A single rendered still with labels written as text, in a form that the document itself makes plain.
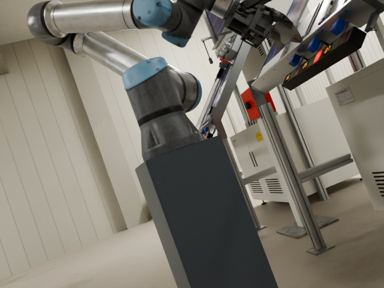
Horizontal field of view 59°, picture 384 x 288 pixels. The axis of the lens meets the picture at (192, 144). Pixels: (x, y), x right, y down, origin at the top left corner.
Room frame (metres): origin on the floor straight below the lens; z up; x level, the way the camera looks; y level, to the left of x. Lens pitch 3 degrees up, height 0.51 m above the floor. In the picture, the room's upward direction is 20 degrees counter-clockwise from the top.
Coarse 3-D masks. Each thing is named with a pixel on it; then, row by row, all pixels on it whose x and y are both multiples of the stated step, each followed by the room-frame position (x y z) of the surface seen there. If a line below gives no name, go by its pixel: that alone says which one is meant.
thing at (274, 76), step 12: (348, 0) 0.76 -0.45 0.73; (360, 0) 0.73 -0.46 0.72; (336, 12) 0.80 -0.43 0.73; (348, 12) 0.78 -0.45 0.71; (360, 12) 0.77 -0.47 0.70; (372, 12) 0.75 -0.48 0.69; (324, 24) 0.85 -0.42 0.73; (360, 24) 0.80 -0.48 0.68; (312, 36) 0.92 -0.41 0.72; (324, 36) 0.90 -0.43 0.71; (336, 36) 0.88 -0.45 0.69; (300, 48) 0.99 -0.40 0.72; (288, 60) 1.08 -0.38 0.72; (276, 72) 1.18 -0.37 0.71; (288, 72) 1.15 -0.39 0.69; (252, 84) 1.36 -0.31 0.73; (264, 84) 1.31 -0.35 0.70; (276, 84) 1.27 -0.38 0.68
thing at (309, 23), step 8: (328, 0) 0.99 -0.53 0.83; (336, 0) 0.92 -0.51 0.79; (344, 0) 0.86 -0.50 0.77; (320, 8) 1.03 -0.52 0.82; (336, 8) 0.89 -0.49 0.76; (312, 16) 1.08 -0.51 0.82; (320, 16) 0.99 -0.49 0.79; (328, 16) 0.92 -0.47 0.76; (304, 24) 1.13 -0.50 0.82; (312, 24) 1.03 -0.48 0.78; (304, 32) 1.08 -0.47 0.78; (288, 48) 1.18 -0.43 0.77
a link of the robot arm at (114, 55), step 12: (72, 36) 0.98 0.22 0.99; (84, 36) 0.98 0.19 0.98; (96, 36) 0.98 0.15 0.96; (108, 36) 0.99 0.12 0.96; (72, 48) 1.00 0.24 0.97; (84, 48) 0.99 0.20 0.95; (96, 48) 0.97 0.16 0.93; (108, 48) 0.96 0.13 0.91; (120, 48) 0.96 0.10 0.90; (96, 60) 1.00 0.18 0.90; (108, 60) 0.96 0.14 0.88; (120, 60) 0.94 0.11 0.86; (132, 60) 0.93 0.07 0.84; (144, 60) 0.94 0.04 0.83; (120, 72) 0.96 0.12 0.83; (180, 72) 0.88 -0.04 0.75; (192, 84) 0.90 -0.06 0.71; (192, 96) 0.90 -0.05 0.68; (192, 108) 0.94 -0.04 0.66
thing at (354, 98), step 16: (352, 80) 1.29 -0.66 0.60; (368, 80) 1.22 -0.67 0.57; (336, 96) 1.41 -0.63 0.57; (352, 96) 1.32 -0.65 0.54; (368, 96) 1.25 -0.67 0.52; (336, 112) 1.45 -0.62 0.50; (352, 112) 1.36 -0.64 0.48; (368, 112) 1.28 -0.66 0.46; (352, 128) 1.39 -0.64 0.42; (368, 128) 1.31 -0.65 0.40; (352, 144) 1.43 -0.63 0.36; (368, 144) 1.34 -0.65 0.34; (368, 160) 1.38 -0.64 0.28; (368, 176) 1.41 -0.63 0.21; (368, 192) 1.45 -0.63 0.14
